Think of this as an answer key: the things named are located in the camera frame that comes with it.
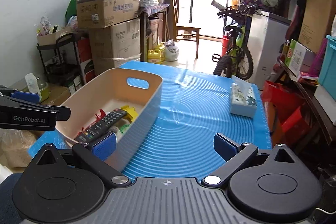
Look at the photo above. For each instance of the blue silicone baking mat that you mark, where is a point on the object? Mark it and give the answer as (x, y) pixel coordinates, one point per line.
(194, 108)

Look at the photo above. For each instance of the green round tin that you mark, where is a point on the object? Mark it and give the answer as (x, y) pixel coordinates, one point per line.
(123, 129)

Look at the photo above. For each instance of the black tv remote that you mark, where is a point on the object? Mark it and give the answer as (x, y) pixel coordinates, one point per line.
(101, 127)

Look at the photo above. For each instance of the tissue box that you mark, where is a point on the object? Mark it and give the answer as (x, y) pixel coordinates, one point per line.
(242, 98)

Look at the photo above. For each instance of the black metal shelf cart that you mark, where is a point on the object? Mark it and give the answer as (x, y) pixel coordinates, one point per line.
(66, 58)

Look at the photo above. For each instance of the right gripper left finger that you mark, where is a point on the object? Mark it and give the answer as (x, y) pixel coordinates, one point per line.
(92, 156)

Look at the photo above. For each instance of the large stacked cardboard box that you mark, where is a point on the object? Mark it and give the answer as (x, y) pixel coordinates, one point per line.
(113, 46)

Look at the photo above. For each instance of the yellow oil jug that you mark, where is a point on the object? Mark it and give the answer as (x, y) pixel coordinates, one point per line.
(157, 55)

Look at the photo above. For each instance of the green white product box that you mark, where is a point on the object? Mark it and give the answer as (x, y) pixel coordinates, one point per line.
(299, 58)

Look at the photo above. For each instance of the clear bag of grain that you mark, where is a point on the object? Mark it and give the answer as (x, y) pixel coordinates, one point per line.
(14, 148)

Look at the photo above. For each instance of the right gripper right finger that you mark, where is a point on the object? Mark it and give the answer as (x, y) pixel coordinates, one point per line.
(236, 157)

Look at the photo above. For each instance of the red toy figure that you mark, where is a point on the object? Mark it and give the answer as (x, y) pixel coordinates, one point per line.
(98, 117)

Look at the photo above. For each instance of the red gift bag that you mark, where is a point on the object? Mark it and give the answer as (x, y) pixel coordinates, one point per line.
(290, 119)

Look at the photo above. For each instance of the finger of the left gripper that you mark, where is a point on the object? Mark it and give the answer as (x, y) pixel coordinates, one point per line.
(26, 96)

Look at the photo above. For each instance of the floor cardboard box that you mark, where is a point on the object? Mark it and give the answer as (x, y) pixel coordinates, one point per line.
(57, 95)

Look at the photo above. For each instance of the teal plastic storage bin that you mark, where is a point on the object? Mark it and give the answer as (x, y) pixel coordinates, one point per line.
(327, 76)

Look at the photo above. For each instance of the wooden chair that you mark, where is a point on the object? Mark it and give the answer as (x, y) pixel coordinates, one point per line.
(184, 31)

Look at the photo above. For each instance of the green plastic container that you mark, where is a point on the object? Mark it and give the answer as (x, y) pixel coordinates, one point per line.
(44, 88)

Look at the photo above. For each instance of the red bucket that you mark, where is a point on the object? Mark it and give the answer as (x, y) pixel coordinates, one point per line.
(225, 44)

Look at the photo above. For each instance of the green black bicycle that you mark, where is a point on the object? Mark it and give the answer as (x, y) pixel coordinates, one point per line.
(238, 60)

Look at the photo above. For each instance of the yellow toy wrench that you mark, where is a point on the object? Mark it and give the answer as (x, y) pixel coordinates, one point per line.
(131, 113)

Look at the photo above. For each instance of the open top cardboard box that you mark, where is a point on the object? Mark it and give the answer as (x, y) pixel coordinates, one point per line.
(105, 13)

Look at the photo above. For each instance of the beige plastic storage bin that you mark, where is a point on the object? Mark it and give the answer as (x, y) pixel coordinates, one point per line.
(110, 90)

